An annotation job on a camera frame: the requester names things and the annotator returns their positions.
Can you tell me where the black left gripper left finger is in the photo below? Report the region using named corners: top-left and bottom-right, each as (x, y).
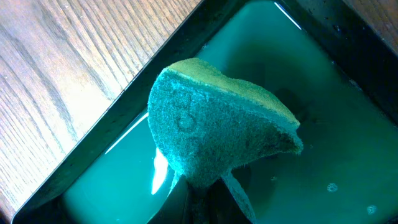
top-left (147, 176), bottom-right (190, 224)

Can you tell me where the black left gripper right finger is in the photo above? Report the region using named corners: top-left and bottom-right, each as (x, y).
top-left (215, 172), bottom-right (257, 224)

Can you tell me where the green scrub sponge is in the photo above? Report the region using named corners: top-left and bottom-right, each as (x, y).
top-left (147, 58), bottom-right (303, 189)

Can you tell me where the rectangular green water tray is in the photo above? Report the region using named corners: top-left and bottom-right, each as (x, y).
top-left (12, 1), bottom-right (397, 224)

